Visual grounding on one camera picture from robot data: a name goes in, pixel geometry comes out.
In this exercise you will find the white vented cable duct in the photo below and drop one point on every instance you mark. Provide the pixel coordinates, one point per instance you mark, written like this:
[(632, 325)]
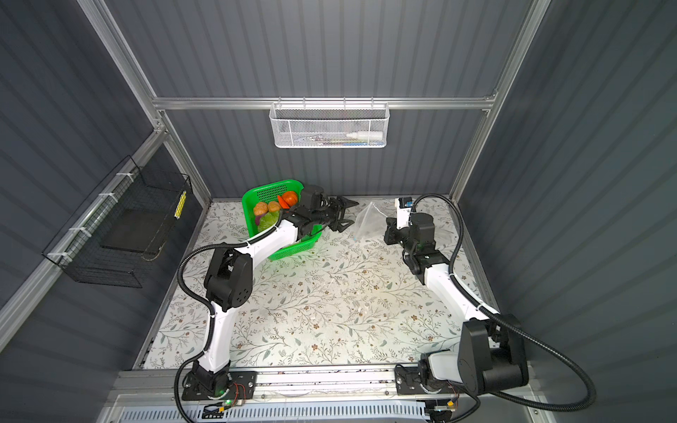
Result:
[(387, 411)]

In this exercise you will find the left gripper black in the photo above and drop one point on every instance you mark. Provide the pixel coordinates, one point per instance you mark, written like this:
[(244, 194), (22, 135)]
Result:
[(340, 202)]

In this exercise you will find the white wire wall basket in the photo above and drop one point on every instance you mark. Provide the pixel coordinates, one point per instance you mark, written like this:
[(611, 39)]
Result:
[(324, 125)]

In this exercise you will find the orange carrot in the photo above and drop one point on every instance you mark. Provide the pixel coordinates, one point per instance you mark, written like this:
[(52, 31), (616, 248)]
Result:
[(283, 204)]

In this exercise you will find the black pad in basket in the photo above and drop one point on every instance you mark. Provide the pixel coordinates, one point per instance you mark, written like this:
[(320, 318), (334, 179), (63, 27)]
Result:
[(137, 231)]

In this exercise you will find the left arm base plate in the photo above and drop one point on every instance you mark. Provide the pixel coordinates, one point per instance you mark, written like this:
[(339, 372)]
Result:
[(200, 385)]

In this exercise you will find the napa cabbage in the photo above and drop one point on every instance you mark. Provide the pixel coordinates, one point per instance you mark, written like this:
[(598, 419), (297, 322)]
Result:
[(269, 220)]

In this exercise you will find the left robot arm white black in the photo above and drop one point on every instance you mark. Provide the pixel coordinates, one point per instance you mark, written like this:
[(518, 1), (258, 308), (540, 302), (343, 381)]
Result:
[(230, 275)]

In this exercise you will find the red tomato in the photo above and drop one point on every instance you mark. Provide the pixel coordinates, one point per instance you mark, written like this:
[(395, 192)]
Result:
[(291, 198)]

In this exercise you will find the green plastic basket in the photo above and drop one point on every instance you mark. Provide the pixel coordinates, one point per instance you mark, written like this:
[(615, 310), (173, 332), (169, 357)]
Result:
[(268, 193)]

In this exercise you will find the black wire wall basket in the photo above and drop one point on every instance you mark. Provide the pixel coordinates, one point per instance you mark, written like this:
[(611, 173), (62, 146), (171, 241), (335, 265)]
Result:
[(76, 249)]

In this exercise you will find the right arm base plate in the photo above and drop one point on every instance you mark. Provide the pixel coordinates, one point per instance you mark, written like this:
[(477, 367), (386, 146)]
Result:
[(418, 380)]

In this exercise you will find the clear zip top bag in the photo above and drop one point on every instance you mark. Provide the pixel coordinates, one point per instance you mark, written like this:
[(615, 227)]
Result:
[(371, 221)]

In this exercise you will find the white marker in basket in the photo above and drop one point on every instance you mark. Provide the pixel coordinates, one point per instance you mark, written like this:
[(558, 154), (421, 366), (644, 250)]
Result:
[(368, 136)]

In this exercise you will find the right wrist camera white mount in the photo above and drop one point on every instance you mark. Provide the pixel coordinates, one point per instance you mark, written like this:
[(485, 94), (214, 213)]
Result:
[(404, 208)]

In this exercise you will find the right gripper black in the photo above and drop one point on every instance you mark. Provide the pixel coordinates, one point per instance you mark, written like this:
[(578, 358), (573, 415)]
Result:
[(392, 230)]

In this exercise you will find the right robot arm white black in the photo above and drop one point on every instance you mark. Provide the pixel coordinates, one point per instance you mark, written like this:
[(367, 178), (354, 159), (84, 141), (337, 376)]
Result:
[(489, 358)]

